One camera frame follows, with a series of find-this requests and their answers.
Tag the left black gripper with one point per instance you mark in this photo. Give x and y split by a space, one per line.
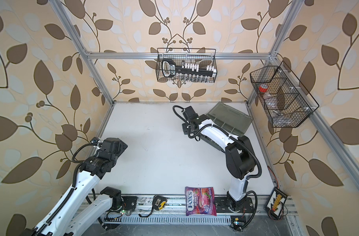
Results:
121 149

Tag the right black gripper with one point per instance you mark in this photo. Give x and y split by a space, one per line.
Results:
186 132

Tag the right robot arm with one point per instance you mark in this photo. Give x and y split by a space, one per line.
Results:
241 160

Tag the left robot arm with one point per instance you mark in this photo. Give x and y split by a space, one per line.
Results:
63 219

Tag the grey plastic organizer box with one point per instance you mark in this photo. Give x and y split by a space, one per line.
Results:
229 119

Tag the yellow black tape measure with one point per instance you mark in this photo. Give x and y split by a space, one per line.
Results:
158 204

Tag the purple Fox's candy bag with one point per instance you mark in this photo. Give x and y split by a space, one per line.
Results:
200 201

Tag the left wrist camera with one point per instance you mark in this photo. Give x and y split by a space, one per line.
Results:
96 142

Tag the socket set on black rail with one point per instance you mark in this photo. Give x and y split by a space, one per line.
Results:
191 72

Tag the back wire basket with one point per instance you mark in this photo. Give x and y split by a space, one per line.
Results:
202 56

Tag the wire basket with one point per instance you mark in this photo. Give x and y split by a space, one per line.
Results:
288 102
202 56

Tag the right wire basket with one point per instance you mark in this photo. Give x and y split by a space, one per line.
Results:
288 102

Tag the small electronics board with wires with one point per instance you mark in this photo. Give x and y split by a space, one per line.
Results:
276 204

